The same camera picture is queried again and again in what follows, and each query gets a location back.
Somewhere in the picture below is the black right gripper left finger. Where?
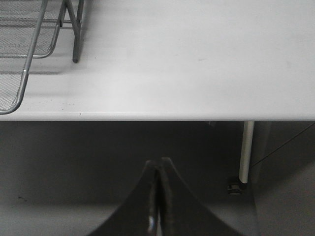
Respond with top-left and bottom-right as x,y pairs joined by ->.
90,160 -> 158,236

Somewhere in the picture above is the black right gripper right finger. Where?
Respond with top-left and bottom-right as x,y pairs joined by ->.
158,157 -> 241,236

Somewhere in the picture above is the mesh tray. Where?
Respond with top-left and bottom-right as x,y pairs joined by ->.
0,0 -> 48,115
0,9 -> 59,56

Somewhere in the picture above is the black caster wheel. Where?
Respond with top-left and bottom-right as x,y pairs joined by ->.
227,178 -> 248,196

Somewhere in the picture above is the white table leg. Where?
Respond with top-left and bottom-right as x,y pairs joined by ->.
238,121 -> 254,184

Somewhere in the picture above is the grey metal rack frame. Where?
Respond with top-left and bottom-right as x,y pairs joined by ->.
60,0 -> 84,63

